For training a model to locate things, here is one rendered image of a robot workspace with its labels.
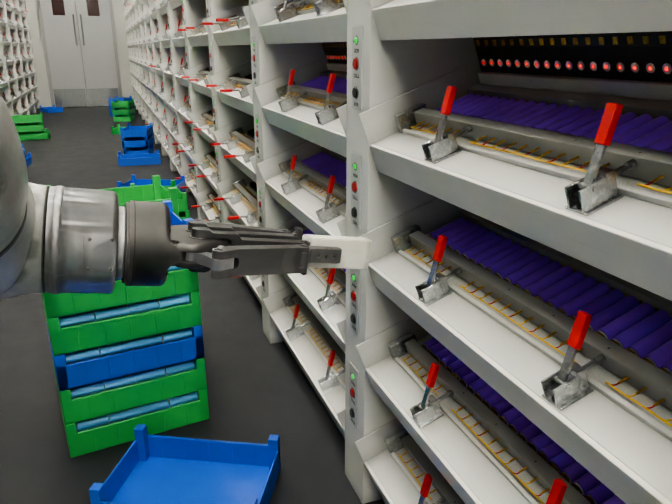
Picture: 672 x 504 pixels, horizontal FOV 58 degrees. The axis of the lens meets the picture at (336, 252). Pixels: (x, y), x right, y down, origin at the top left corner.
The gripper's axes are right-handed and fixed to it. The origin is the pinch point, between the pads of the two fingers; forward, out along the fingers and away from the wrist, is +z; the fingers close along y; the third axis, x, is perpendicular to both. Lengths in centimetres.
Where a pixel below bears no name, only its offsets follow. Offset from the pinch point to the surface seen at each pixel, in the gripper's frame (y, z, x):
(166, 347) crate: -70, -7, -41
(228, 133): -172, 23, -1
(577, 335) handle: 13.1, 20.2, -3.8
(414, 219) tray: -31.5, 26.3, -2.0
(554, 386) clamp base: 11.8, 20.3, -9.7
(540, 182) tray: 5.1, 18.9, 9.4
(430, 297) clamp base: -13.1, 20.2, -9.1
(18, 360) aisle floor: -119, -40, -65
